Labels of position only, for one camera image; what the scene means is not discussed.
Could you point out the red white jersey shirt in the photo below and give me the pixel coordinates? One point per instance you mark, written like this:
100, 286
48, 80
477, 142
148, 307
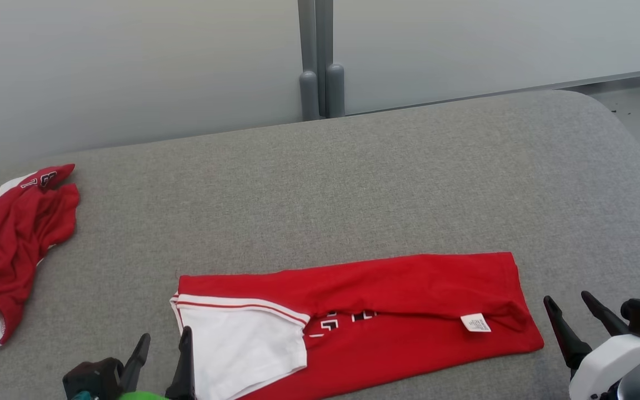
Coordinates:
398, 289

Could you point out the red shorts with white panels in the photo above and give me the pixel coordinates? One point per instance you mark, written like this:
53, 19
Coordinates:
9, 250

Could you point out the grey partition post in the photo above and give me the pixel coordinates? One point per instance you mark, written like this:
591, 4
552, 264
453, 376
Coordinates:
328, 44
308, 44

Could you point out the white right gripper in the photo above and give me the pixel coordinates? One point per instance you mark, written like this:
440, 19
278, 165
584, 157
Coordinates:
614, 361

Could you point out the grey fabric sofa cushion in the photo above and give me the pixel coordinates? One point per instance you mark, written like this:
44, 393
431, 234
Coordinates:
353, 194

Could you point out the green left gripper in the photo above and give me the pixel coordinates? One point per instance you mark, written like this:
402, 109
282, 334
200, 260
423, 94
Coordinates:
142, 396

